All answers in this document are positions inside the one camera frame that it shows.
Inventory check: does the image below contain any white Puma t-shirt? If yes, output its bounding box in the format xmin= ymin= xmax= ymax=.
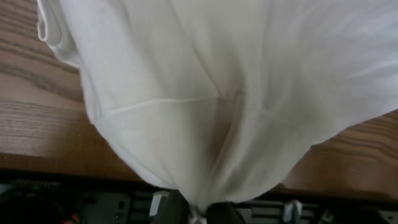
xmin=37 ymin=0 xmax=397 ymax=223

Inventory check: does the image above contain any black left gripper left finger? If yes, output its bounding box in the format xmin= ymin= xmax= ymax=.
xmin=150 ymin=190 xmax=190 ymax=224

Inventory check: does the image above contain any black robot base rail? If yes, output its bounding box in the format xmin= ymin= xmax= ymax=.
xmin=1 ymin=169 xmax=397 ymax=223

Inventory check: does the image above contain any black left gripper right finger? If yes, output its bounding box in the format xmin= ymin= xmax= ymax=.
xmin=206 ymin=202 xmax=245 ymax=224

